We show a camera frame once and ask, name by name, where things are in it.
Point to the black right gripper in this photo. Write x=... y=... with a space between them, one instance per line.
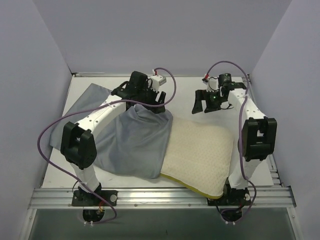
x=205 y=99

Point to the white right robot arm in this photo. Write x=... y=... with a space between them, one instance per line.
x=230 y=92

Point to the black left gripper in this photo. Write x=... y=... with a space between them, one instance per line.
x=155 y=100

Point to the aluminium rail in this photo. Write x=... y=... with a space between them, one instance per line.
x=157 y=198
x=272 y=170

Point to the grey pillowcase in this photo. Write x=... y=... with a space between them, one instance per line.
x=134 y=143

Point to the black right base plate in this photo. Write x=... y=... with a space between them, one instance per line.
x=231 y=197

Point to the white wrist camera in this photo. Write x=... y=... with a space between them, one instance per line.
x=212 y=85
x=157 y=81

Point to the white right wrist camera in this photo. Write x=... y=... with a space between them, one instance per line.
x=212 y=85

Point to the aluminium right side rail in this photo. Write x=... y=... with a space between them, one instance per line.
x=272 y=170

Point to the aluminium front rail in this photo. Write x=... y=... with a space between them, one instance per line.
x=157 y=198

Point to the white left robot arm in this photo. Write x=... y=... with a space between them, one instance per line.
x=78 y=144

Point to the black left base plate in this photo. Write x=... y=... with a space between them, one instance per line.
x=82 y=198

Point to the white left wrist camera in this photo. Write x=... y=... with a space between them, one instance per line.
x=157 y=81

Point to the cream pillow yellow edge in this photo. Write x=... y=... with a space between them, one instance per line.
x=198 y=156

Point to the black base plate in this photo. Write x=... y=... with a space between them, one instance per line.
x=231 y=197
x=82 y=198

